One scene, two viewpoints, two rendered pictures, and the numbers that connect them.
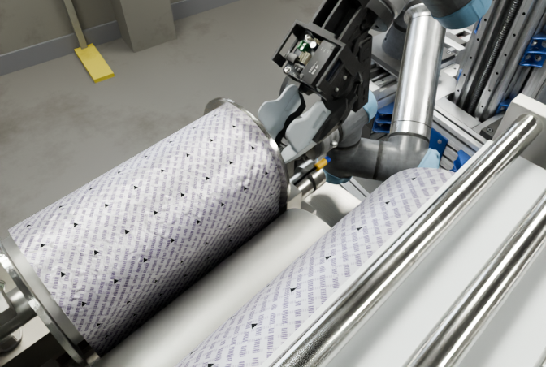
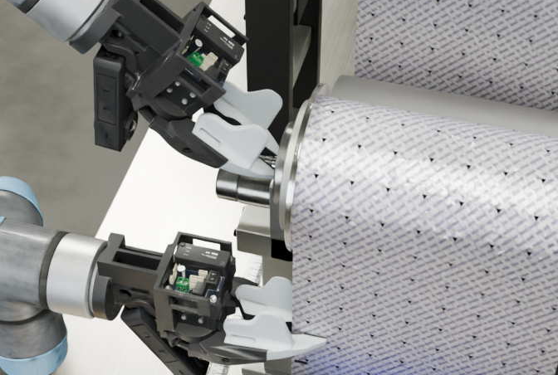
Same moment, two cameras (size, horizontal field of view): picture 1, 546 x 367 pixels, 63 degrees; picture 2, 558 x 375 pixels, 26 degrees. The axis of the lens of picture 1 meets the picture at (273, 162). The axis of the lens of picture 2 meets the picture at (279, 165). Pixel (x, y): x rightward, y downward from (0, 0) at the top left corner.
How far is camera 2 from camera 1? 1.05 m
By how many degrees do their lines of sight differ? 74
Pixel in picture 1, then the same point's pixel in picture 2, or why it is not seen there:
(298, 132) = (262, 104)
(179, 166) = (421, 123)
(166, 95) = not seen: outside the picture
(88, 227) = (540, 143)
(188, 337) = (523, 123)
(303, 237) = (364, 94)
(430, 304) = not seen: outside the picture
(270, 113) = (248, 138)
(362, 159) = not seen: hidden behind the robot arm
